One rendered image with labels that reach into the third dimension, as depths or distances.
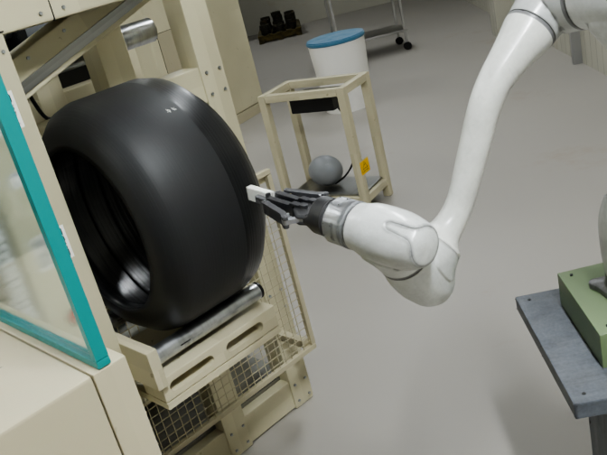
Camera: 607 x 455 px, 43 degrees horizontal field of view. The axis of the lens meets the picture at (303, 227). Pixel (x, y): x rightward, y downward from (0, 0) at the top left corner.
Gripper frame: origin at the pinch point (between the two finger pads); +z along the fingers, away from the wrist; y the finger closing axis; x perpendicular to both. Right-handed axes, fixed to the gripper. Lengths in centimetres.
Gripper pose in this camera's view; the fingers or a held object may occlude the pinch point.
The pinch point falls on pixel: (260, 195)
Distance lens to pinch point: 156.0
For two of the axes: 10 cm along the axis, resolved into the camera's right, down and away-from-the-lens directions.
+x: 1.3, 8.8, 4.6
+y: -6.9, 4.1, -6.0
